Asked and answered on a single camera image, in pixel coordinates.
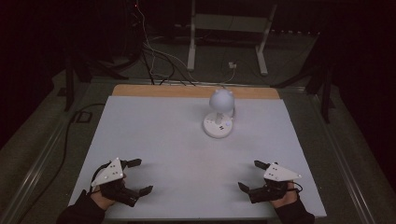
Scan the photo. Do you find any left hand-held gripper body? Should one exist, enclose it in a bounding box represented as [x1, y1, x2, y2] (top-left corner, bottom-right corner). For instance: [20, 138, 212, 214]
[91, 157, 141, 208]

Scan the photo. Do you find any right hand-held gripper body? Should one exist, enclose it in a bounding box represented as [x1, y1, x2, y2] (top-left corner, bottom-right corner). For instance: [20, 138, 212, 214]
[247, 162, 303, 205]

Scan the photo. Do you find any white round-headed desk lamp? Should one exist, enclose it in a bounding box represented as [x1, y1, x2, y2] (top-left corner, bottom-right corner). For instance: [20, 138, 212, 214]
[203, 88, 236, 140]

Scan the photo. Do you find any person's right hand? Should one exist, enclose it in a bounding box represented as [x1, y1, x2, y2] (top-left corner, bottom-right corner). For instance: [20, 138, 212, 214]
[270, 182, 297, 209]

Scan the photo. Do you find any person's left hand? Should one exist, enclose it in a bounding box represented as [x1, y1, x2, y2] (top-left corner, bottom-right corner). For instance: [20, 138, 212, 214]
[92, 189, 118, 211]

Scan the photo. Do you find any white table mat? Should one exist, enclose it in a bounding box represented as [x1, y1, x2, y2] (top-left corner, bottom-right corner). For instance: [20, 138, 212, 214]
[68, 94, 328, 219]

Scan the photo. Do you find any black floor plate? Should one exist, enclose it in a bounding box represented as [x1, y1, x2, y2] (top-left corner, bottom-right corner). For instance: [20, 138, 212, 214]
[74, 110, 93, 124]

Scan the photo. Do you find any black tripod stand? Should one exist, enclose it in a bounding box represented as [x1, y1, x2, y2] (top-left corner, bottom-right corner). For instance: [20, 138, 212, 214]
[63, 50, 130, 113]
[270, 60, 339, 124]

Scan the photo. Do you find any white metal stand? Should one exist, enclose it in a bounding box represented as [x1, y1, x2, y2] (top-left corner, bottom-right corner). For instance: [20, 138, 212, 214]
[186, 0, 278, 77]

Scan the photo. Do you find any long black floor cable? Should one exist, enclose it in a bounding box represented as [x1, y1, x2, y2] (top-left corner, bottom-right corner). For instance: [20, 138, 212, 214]
[22, 103, 106, 208]

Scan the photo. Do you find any metal floor rail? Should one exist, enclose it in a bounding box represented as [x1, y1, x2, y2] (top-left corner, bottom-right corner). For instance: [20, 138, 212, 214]
[311, 92, 379, 224]
[0, 108, 78, 224]

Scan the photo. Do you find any white lamp cable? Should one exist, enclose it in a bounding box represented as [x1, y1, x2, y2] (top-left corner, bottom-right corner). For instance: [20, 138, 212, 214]
[221, 66, 237, 86]

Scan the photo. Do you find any black cable bundle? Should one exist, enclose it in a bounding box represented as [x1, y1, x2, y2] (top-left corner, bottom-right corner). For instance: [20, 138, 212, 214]
[140, 41, 196, 87]

